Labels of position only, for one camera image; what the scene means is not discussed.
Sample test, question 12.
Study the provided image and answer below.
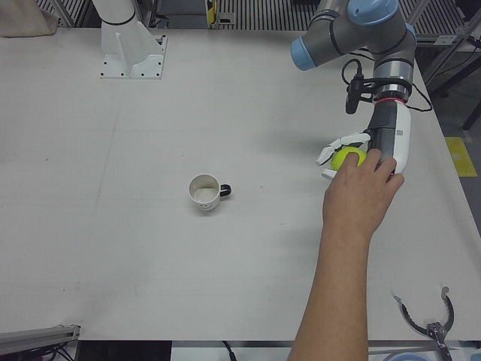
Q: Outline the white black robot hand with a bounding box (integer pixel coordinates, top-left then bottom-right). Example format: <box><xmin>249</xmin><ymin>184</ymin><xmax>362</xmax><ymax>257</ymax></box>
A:
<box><xmin>316</xmin><ymin>100</ymin><xmax>413</xmax><ymax>181</ymax></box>

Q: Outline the bare human hand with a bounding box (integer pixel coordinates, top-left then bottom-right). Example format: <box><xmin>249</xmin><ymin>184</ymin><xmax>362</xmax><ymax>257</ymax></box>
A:
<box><xmin>322</xmin><ymin>148</ymin><xmax>406</xmax><ymax>241</ymax></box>

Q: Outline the yellow tennis ball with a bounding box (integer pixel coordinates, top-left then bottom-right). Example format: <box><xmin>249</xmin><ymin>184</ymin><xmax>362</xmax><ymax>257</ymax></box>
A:
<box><xmin>330</xmin><ymin>147</ymin><xmax>368</xmax><ymax>172</ymax></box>

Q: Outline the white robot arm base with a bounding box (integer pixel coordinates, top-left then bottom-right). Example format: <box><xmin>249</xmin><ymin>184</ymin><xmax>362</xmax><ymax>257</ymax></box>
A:
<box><xmin>92</xmin><ymin>0</ymin><xmax>169</xmax><ymax>80</ymax></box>

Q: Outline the bare human forearm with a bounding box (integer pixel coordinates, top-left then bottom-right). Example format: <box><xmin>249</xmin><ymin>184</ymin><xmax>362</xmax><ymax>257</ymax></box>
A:
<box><xmin>286</xmin><ymin>224</ymin><xmax>372</xmax><ymax>361</ymax></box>

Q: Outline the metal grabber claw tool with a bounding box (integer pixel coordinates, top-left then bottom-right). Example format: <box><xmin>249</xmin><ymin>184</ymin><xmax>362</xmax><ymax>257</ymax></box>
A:
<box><xmin>392</xmin><ymin>286</ymin><xmax>455</xmax><ymax>361</ymax></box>

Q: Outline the aluminium profile bar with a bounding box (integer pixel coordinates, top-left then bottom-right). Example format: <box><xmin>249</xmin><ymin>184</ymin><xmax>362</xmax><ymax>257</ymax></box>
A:
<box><xmin>0</xmin><ymin>323</ymin><xmax>81</xmax><ymax>358</ymax></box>

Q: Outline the beige cloth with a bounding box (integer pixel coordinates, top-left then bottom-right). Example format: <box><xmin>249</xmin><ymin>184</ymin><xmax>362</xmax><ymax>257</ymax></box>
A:
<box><xmin>0</xmin><ymin>0</ymin><xmax>58</xmax><ymax>38</ymax></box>

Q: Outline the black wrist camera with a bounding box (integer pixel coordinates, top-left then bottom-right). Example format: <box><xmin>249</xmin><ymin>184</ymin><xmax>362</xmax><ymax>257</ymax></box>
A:
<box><xmin>345</xmin><ymin>76</ymin><xmax>377</xmax><ymax>115</ymax></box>

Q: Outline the white mug black handle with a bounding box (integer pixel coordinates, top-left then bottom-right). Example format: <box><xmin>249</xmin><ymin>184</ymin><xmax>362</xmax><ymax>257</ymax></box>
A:
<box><xmin>188</xmin><ymin>173</ymin><xmax>233</xmax><ymax>214</ymax></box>

